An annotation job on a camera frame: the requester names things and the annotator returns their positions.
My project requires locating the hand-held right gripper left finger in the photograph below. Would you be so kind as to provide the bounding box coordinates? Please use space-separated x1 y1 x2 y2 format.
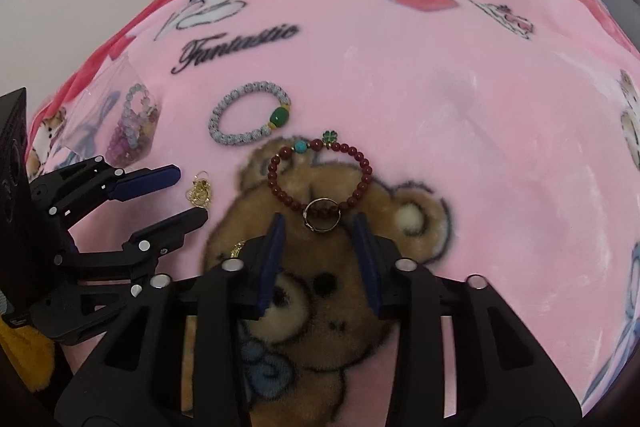
54 212 288 427

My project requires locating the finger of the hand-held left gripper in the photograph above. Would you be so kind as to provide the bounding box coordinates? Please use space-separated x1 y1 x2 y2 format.
31 157 182 229
27 207 209 349

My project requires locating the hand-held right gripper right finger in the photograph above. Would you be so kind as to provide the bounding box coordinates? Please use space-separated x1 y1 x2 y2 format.
349 213 586 427

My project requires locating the silver ring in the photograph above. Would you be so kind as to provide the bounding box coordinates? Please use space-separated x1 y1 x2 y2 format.
303 197 343 234

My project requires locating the clear plastic bag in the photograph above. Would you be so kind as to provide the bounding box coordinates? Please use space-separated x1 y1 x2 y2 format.
64 56 164 168

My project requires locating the yellow cloth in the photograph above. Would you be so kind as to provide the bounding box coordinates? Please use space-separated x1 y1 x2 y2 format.
0 313 57 394

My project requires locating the pink bear printed blanket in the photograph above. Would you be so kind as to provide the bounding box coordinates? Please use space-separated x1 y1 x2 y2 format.
24 0 640 427

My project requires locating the gold chain jewelry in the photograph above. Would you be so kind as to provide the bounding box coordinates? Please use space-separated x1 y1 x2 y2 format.
185 170 215 209

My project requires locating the purple pink beaded bracelet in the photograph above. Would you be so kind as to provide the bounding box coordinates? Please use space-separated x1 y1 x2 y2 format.
104 114 157 166

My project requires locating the dark red beaded bracelet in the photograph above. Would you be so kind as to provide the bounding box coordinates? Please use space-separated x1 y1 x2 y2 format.
268 130 374 219

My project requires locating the pale pastel beaded bracelet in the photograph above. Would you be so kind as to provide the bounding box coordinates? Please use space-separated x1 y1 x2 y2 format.
120 83 162 120

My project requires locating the grey beaded bracelet green bead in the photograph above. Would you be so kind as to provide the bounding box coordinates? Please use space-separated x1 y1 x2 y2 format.
208 81 293 146

